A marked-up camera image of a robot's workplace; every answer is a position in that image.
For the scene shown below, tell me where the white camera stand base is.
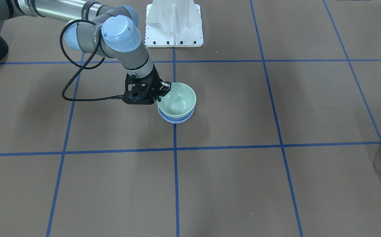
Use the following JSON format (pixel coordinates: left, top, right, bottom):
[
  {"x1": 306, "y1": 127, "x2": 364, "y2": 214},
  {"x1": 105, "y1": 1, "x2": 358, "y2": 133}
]
[{"x1": 144, "y1": 0, "x2": 204, "y2": 48}]

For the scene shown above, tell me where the blue bowl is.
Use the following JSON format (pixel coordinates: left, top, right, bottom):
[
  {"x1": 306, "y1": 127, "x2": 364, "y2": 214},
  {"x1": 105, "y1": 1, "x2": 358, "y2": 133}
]
[{"x1": 157, "y1": 108, "x2": 195, "y2": 124}]

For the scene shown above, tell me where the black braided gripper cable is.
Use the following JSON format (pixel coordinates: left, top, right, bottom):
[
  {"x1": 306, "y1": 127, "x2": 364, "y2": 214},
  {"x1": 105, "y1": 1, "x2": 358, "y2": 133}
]
[{"x1": 60, "y1": 19, "x2": 125, "y2": 101}]

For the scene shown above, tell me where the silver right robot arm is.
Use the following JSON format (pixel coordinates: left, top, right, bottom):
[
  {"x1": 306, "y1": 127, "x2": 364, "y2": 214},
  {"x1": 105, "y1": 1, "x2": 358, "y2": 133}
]
[{"x1": 0, "y1": 0, "x2": 171, "y2": 105}]

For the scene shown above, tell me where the green bowl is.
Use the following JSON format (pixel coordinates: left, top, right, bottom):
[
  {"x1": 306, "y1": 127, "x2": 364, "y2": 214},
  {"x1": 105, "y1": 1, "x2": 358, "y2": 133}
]
[{"x1": 157, "y1": 83, "x2": 197, "y2": 118}]

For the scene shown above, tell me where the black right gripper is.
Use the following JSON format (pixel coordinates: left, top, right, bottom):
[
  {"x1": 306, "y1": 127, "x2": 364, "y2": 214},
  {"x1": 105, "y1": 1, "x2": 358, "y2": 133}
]
[{"x1": 122, "y1": 67, "x2": 172, "y2": 105}]

